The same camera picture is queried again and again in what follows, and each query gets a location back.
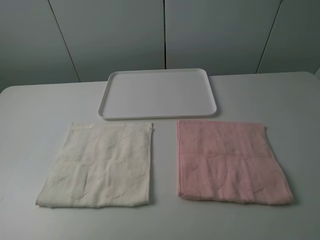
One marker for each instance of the pink towel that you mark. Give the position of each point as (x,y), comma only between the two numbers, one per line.
(228,162)

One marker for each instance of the cream white towel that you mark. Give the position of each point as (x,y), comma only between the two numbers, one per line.
(101,165)

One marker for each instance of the white rectangular plastic tray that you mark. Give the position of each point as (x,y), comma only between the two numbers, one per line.
(153,94)

